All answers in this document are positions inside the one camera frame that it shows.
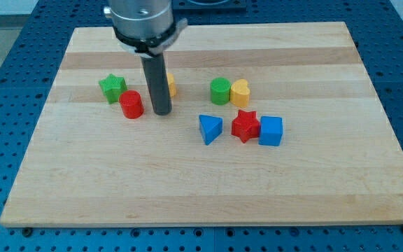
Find red cylinder block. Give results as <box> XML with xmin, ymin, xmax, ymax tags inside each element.
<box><xmin>118</xmin><ymin>90</ymin><xmax>144</xmax><ymax>119</ymax></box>

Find red star block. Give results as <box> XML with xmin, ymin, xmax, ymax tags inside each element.
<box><xmin>231</xmin><ymin>110</ymin><xmax>261</xmax><ymax>143</ymax></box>

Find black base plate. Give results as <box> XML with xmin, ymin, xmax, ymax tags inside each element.
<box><xmin>171</xmin><ymin>0</ymin><xmax>247</xmax><ymax>11</ymax></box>

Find blue triangle block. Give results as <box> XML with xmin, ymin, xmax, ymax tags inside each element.
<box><xmin>199</xmin><ymin>115</ymin><xmax>223</xmax><ymax>145</ymax></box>

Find green star block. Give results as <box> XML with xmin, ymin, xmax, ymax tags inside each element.
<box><xmin>99</xmin><ymin>73</ymin><xmax>127</xmax><ymax>104</ymax></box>

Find yellow heart block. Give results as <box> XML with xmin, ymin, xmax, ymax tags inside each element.
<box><xmin>230</xmin><ymin>79</ymin><xmax>250</xmax><ymax>108</ymax></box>

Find green cylinder block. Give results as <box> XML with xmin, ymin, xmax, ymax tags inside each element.
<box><xmin>210</xmin><ymin>77</ymin><xmax>231</xmax><ymax>105</ymax></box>

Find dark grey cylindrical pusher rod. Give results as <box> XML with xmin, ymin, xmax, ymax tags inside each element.
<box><xmin>141</xmin><ymin>54</ymin><xmax>172</xmax><ymax>116</ymax></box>

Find yellow block behind rod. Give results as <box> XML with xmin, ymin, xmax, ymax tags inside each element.
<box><xmin>167</xmin><ymin>73</ymin><xmax>177</xmax><ymax>97</ymax></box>

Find wooden board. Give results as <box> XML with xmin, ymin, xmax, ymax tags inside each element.
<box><xmin>0</xmin><ymin>22</ymin><xmax>403</xmax><ymax>228</ymax></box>

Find blue cube block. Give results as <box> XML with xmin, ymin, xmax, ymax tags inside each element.
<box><xmin>258</xmin><ymin>116</ymin><xmax>283</xmax><ymax>146</ymax></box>

